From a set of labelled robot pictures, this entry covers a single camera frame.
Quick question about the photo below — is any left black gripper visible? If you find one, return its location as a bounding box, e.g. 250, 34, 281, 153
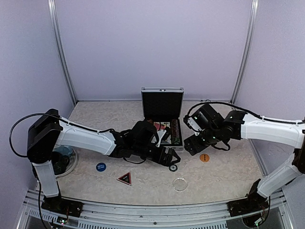
133, 142, 181, 167

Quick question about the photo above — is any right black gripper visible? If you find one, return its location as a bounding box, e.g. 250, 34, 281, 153
184, 127, 222, 156

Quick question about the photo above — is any green poker chip stack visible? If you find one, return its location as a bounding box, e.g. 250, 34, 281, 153
173, 138, 181, 145

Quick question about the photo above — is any blue playing card deck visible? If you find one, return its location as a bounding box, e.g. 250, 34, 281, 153
161, 134, 172, 145

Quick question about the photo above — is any single green poker chip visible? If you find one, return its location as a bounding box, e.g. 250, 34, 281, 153
169, 165, 178, 172

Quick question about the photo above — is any red playing card deck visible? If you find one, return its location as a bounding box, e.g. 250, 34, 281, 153
153, 122, 171, 131

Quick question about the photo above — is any aluminium poker case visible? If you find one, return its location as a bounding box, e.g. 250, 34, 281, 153
141, 87, 184, 151

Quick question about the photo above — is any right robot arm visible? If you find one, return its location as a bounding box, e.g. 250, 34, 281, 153
183, 102, 305, 212

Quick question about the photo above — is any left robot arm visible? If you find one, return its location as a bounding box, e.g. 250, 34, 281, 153
24, 109, 181, 212

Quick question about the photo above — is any right chip row in case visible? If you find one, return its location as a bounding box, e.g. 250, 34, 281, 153
171, 119, 180, 139

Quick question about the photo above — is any orange big blind button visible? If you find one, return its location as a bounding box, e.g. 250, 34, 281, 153
200, 154, 210, 162

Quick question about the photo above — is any clear round dealer puck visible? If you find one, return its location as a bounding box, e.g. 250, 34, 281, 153
173, 177, 188, 192

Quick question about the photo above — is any red triangular dealer button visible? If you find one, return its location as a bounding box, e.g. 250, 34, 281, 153
117, 172, 132, 186

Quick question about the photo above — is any blue small blind button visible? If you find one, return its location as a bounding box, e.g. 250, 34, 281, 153
96, 163, 106, 172

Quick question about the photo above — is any clear round tray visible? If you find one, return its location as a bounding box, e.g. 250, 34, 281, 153
55, 149, 78, 178

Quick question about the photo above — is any black mug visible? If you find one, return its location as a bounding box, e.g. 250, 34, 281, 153
51, 151, 70, 175

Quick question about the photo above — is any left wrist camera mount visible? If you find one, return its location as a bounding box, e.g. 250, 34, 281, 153
155, 129, 167, 147

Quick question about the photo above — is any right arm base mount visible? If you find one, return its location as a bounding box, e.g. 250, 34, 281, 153
227, 189, 270, 217

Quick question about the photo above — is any front aluminium frame rail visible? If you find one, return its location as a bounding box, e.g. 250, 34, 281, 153
15, 190, 293, 229

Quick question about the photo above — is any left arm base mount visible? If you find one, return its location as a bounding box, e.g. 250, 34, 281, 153
41, 193, 83, 218

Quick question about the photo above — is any right rear aluminium post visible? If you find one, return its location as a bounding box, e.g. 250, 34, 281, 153
230, 0, 259, 104

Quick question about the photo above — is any aluminium post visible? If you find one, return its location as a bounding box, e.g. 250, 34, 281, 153
48, 0, 78, 106
230, 0, 259, 104

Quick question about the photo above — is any left rear aluminium post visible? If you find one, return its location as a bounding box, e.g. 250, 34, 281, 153
48, 0, 78, 106

